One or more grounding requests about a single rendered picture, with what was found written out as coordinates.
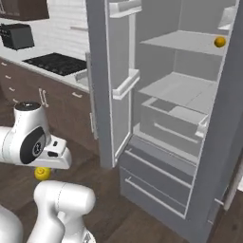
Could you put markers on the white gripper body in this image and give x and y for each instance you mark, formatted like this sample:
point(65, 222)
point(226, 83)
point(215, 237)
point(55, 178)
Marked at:
point(57, 163)

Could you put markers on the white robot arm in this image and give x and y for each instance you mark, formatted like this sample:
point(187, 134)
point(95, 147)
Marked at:
point(60, 202)

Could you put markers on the yellow lemon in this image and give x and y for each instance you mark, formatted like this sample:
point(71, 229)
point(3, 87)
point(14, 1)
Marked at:
point(220, 42)
point(41, 174)

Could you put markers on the brown base cabinet run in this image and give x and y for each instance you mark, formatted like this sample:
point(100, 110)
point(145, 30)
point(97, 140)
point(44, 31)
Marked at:
point(63, 107)

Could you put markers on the grey fridge door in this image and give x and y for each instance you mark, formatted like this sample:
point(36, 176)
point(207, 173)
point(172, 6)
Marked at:
point(98, 79)
point(218, 142)

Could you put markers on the grey freezer drawer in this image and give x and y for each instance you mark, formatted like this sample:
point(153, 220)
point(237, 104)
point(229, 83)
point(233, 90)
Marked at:
point(148, 196)
point(155, 169)

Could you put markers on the black hob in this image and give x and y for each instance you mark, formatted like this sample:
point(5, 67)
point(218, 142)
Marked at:
point(57, 64)

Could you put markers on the white door bin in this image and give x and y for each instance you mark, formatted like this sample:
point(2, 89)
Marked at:
point(228, 19)
point(125, 8)
point(126, 85)

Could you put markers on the white crisper drawer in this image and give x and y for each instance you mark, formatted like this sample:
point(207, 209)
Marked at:
point(171, 121)

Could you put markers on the black toaster oven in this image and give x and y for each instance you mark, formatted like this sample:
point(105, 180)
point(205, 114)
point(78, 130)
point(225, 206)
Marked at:
point(17, 36)

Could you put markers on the grey fridge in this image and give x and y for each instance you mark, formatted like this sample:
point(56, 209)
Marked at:
point(158, 63)

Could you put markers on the white fridge shelf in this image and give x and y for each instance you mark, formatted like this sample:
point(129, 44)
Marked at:
point(186, 42)
point(183, 90)

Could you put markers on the brown wall cupboard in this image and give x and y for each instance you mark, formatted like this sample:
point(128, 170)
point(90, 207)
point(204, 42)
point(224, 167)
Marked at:
point(25, 9)

